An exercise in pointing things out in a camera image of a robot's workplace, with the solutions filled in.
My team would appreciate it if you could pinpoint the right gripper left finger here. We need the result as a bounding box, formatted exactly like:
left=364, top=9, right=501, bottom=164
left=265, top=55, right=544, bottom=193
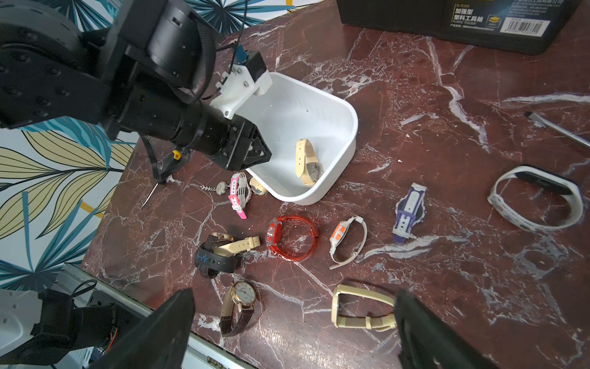
left=90, top=288, right=195, bottom=368

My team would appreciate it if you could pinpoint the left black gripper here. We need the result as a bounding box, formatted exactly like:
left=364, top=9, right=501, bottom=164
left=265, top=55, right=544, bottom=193
left=175, top=103, right=272, bottom=172

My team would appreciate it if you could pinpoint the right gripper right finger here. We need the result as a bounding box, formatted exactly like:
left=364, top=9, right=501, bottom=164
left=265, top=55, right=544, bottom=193
left=394, top=290, right=497, bottom=368

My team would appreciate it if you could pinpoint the beige square-face watch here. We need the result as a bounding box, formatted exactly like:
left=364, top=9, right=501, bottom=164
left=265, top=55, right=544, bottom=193
left=330, top=284, right=397, bottom=332

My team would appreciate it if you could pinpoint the purple white watch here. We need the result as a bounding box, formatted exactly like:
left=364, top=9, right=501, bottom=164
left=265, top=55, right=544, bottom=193
left=393, top=183, right=427, bottom=244

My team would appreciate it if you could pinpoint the white orange watch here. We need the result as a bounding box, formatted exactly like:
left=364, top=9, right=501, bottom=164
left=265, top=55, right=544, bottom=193
left=328, top=215, right=369, bottom=271

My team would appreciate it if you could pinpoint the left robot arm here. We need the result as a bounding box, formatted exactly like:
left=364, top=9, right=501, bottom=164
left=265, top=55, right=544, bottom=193
left=1, top=1, right=272, bottom=179

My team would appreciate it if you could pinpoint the pink white watch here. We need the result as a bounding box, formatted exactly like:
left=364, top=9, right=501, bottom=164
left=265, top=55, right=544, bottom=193
left=228, top=172, right=252, bottom=220

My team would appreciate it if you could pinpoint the beige watch near tray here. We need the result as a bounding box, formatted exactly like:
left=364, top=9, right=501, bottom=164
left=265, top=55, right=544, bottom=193
left=249, top=178, right=268, bottom=196

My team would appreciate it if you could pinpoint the white plastic storage tray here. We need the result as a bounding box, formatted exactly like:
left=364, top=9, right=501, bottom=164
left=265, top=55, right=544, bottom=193
left=237, top=72, right=358, bottom=205

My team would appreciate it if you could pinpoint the brown leather gold watch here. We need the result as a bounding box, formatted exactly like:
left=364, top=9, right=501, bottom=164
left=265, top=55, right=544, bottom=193
left=219, top=281, right=258, bottom=337

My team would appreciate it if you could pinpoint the red translucent watch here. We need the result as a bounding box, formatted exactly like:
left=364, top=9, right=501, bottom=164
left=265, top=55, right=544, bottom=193
left=264, top=215, right=319, bottom=262

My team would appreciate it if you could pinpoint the black yellow screwdriver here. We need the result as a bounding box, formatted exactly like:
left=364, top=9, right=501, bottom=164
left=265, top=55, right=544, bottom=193
left=141, top=147, right=191, bottom=208

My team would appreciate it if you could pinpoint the white fitness band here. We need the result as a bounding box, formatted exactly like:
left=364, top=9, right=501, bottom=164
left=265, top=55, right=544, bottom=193
left=487, top=165, right=585, bottom=232

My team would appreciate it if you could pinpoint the yellow black plastic toolbox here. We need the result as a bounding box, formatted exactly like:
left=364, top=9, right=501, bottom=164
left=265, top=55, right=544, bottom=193
left=336, top=0, right=581, bottom=55

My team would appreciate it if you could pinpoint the aluminium front rail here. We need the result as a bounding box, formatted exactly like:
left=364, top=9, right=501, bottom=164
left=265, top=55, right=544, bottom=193
left=52, top=263, right=255, bottom=369

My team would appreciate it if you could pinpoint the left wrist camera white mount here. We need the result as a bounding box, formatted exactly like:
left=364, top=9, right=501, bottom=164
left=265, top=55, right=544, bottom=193
left=210, top=51, right=272, bottom=120

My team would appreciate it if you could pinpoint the beige strap watch on black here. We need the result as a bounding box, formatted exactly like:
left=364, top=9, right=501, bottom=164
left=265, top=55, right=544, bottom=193
left=213, top=236, right=261, bottom=258

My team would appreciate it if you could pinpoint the orange handled screwdriver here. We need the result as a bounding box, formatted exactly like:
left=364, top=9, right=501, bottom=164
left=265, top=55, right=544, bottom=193
left=524, top=112, right=590, bottom=149

